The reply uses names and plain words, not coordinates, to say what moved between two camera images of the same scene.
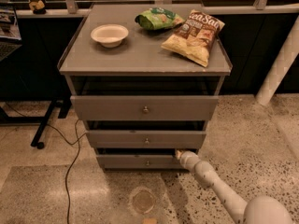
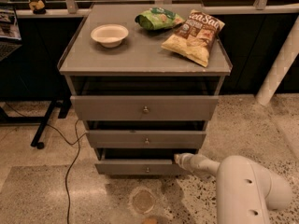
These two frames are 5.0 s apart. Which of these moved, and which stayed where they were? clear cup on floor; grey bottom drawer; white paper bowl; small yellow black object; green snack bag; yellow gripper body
Moved: grey bottom drawer; yellow gripper body
Stayed: green snack bag; white paper bowl; clear cup on floor; small yellow black object
